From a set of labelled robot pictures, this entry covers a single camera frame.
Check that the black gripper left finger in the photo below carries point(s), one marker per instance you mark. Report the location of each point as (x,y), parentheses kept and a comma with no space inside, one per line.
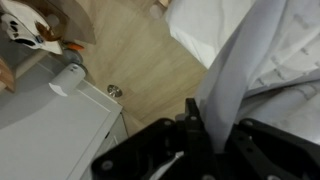
(196,150)

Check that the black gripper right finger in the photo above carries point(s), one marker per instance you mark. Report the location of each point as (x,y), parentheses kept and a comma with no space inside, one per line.
(266,153)

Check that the white duvet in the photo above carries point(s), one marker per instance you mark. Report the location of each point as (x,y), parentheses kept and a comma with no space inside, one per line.
(266,66)

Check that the silver floor door stopper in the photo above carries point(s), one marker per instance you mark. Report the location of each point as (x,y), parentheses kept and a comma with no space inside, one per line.
(115,90)

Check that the white cylinder with grey cap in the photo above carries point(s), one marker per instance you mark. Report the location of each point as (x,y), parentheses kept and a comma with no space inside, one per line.
(68,80)

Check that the white panelled cabinet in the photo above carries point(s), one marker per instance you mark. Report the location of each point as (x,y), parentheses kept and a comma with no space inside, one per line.
(50,133)

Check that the grey round toy part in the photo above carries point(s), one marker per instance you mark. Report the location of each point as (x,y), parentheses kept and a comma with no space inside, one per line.
(73,56)

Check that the orange toy piece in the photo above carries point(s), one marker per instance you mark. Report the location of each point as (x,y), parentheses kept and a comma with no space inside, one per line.
(75,46)

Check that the wooden toy stick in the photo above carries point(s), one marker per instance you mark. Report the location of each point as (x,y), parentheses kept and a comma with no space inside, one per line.
(30,63)

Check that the round wooden toy piece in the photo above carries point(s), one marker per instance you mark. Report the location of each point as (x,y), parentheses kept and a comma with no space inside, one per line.
(6,75)

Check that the white toy horse head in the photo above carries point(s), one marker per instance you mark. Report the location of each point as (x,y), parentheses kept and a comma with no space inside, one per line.
(23,23)

